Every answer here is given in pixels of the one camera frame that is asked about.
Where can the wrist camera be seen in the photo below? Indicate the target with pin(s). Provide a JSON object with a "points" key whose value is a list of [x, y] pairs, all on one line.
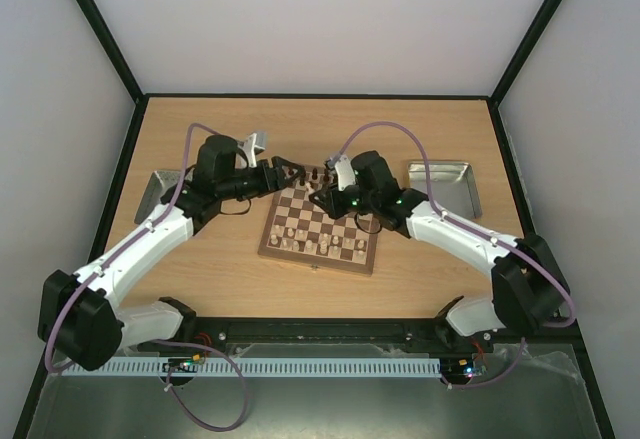
{"points": [[253, 145], [341, 166]]}

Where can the slotted white cable duct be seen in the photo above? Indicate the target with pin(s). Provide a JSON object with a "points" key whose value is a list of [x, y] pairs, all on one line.
{"points": [[266, 368]]}

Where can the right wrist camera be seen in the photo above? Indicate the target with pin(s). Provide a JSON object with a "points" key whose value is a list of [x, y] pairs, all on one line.
{"points": [[341, 166]]}

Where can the black cage frame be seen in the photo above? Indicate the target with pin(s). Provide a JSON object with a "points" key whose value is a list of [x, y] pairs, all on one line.
{"points": [[101, 30]]}

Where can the left metal tray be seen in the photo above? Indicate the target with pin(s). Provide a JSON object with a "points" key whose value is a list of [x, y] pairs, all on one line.
{"points": [[160, 181]]}

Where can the wooden chess board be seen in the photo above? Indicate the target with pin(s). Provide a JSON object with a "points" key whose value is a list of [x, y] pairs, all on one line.
{"points": [[309, 236]]}

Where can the right metal tray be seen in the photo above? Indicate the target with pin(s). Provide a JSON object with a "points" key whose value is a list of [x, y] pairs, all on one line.
{"points": [[455, 189]]}

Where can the black mounting rail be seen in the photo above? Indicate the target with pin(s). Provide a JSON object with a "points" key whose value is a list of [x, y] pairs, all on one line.
{"points": [[425, 335]]}

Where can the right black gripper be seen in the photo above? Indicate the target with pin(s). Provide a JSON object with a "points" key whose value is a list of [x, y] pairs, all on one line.
{"points": [[331, 200]]}

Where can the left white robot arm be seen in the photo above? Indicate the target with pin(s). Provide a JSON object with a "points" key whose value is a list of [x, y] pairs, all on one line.
{"points": [[82, 319]]}

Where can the metal tray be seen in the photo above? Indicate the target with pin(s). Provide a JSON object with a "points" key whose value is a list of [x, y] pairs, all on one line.
{"points": [[455, 189], [160, 181]]}

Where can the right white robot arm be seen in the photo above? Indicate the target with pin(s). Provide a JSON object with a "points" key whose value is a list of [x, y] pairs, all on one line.
{"points": [[527, 287]]}

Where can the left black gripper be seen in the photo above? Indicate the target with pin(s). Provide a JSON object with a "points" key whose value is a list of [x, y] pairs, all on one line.
{"points": [[276, 172]]}

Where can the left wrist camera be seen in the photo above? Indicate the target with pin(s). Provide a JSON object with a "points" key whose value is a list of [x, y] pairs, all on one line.
{"points": [[253, 145]]}

